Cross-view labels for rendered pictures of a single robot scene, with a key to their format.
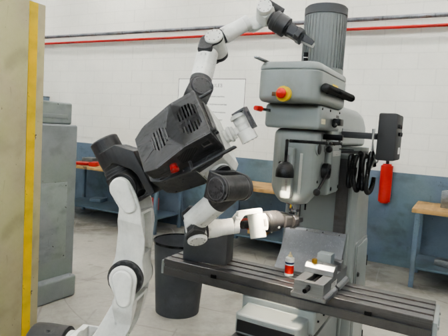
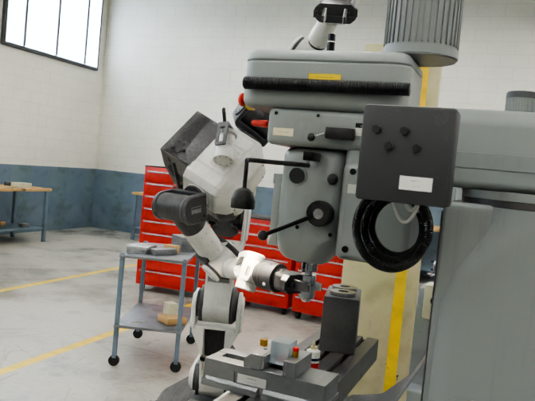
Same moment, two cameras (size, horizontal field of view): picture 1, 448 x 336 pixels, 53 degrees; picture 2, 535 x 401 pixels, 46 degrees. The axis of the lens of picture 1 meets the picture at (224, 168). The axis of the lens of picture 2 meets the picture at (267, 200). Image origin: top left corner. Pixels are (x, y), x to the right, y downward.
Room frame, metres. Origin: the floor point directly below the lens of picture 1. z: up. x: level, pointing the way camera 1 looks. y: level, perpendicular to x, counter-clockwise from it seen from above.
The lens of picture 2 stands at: (1.62, -2.11, 1.57)
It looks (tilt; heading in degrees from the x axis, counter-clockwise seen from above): 3 degrees down; 84
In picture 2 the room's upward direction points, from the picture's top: 5 degrees clockwise
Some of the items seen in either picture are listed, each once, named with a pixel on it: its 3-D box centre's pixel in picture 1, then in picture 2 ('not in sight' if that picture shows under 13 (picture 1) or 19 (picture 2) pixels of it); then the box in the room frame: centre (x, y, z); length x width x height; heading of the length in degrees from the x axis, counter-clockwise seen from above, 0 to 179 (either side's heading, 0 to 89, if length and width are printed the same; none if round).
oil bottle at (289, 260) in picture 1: (289, 263); (312, 360); (2.00, -0.33, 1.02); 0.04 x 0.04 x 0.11
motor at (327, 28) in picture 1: (323, 42); (425, 0); (2.19, -0.44, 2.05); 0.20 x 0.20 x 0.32
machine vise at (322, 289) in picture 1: (322, 275); (271, 370); (1.87, -0.45, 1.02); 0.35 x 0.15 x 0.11; 150
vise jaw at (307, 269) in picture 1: (321, 268); (263, 356); (1.84, -0.43, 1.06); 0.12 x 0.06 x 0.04; 60
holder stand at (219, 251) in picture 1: (209, 239); (341, 316); (2.17, 0.05, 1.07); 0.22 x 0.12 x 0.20; 73
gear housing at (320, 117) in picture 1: (304, 118); (337, 133); (2.00, -0.34, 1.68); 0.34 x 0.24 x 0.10; 152
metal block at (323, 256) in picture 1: (325, 259); (283, 351); (1.89, -0.46, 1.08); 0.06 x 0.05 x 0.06; 60
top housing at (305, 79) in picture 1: (304, 87); (332, 87); (1.98, -0.33, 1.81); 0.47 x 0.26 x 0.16; 152
